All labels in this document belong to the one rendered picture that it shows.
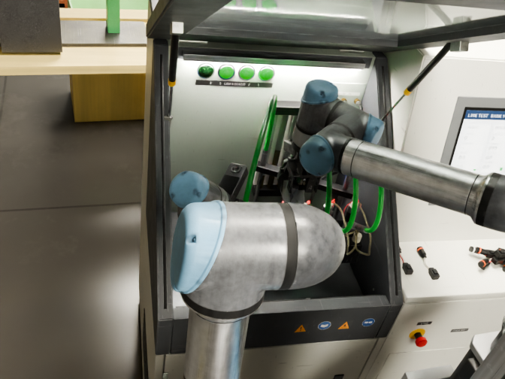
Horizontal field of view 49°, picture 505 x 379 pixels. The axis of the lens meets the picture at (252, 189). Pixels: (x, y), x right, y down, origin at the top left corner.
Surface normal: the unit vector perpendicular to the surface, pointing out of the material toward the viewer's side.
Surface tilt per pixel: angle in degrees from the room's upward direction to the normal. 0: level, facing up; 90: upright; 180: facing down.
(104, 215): 0
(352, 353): 90
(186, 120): 90
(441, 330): 90
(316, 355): 90
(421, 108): 76
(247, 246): 45
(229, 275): 80
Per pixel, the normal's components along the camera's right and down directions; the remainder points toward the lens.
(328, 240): 0.71, -0.19
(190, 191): -0.32, -0.22
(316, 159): -0.58, 0.44
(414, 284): 0.15, -0.76
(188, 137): 0.19, 0.65
